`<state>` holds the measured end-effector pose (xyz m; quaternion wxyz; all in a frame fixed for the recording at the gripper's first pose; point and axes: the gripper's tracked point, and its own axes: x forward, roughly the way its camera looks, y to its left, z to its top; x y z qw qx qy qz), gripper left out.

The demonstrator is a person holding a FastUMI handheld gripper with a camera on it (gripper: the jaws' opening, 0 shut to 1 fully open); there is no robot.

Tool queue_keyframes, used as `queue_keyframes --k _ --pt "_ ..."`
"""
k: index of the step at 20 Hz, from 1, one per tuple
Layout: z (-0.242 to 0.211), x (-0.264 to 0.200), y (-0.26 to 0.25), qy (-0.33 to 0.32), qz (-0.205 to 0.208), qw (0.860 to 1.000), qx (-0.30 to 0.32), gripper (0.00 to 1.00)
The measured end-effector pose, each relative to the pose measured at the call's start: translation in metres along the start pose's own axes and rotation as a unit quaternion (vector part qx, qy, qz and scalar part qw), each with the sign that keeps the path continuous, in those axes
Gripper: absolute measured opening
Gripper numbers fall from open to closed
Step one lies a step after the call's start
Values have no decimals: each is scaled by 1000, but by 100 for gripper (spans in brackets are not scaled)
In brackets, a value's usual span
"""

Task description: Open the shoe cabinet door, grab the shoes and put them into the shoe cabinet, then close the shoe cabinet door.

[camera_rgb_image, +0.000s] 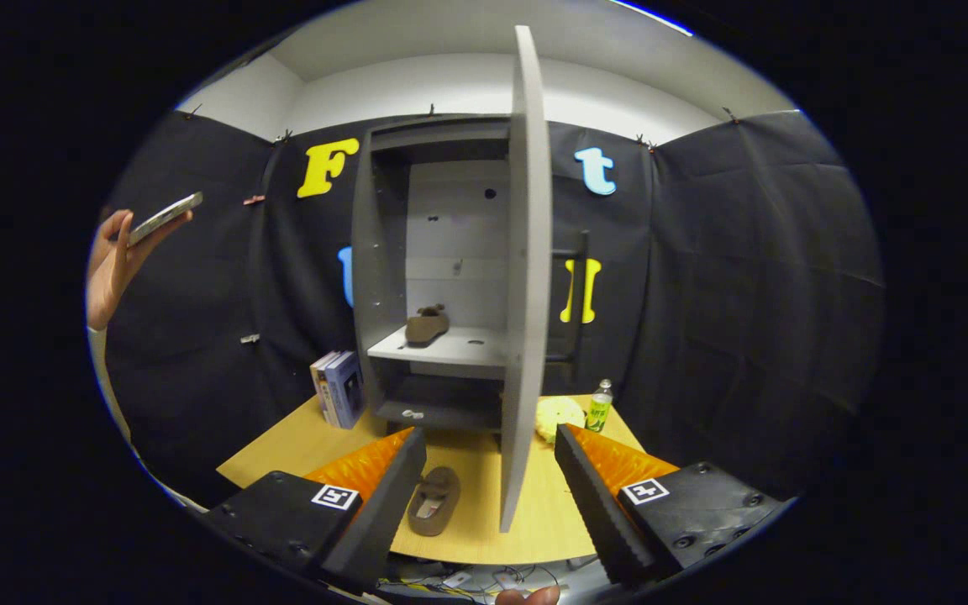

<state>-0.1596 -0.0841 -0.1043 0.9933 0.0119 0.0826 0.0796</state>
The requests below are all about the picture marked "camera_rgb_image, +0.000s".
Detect blue book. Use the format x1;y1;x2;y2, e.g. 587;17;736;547
326;351;365;430

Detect beige shoe cabinet door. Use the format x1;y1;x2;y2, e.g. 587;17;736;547
498;25;554;533

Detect yellow round cloth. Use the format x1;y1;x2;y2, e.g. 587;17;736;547
534;397;587;444

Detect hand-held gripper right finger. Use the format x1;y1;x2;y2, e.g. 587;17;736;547
552;423;789;589

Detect green drink bottle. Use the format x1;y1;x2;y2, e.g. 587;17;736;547
587;378;615;434

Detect grey shoe cabinet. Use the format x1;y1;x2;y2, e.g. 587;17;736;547
351;116;512;434

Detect black backdrop cloth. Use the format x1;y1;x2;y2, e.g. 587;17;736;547
102;108;886;505

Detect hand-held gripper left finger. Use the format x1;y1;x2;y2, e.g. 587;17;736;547
197;427;428;593

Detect silver smartphone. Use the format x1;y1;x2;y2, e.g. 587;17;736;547
127;192;204;247

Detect brown shoe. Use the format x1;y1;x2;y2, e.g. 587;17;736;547
407;466;462;537
404;304;451;345

